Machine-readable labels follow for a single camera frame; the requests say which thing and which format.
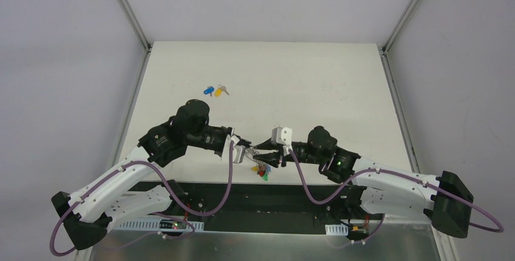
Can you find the right aluminium frame rail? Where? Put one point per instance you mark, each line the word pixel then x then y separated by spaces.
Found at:
pixel 394 56

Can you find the left aluminium frame rail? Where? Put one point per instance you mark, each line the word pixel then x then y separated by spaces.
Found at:
pixel 118 72

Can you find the aluminium frame rail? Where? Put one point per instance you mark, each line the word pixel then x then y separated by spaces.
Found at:
pixel 118 72
pixel 394 56

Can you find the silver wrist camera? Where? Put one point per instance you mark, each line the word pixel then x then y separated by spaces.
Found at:
pixel 282 136
pixel 237 150

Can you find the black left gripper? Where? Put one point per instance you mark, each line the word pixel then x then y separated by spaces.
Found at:
pixel 225 141

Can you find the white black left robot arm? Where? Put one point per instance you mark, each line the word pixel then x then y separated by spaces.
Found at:
pixel 136 186

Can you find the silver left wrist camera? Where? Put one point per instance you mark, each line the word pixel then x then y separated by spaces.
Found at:
pixel 237 150

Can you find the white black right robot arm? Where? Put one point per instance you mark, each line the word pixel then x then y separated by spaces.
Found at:
pixel 375 188

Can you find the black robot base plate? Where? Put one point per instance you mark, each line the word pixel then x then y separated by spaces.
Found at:
pixel 267 208

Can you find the yellow tag key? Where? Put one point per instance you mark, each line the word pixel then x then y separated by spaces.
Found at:
pixel 221 90

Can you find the blue tag key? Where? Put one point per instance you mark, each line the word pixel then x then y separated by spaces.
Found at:
pixel 209 91

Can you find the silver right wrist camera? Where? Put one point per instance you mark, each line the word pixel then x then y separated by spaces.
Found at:
pixel 282 136

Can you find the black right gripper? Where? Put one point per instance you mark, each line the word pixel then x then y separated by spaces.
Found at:
pixel 287 151

